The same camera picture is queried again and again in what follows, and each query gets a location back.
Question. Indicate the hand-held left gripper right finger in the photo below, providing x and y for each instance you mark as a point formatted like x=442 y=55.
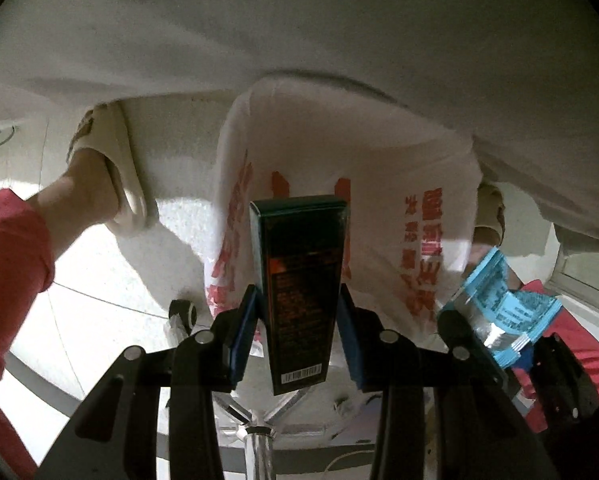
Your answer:
x=354 y=350

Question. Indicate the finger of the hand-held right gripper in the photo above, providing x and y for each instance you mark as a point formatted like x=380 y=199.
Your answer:
x=454 y=327
x=559 y=375

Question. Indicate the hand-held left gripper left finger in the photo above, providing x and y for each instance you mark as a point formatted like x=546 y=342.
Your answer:
x=242 y=345

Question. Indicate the blue foil snack packet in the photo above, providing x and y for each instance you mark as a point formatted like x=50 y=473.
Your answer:
x=494 y=300

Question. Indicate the dark green carton box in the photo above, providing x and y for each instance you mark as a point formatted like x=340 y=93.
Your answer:
x=299 y=285

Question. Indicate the white plastic bag red print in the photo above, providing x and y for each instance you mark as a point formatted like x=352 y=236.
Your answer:
x=379 y=160

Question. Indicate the black chair caster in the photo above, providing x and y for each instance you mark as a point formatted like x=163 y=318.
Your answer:
x=183 y=314

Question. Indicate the chrome chair base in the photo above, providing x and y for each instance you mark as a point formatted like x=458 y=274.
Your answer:
x=259 y=455

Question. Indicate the beige slipper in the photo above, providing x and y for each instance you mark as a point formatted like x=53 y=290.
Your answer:
x=492 y=205
x=122 y=160

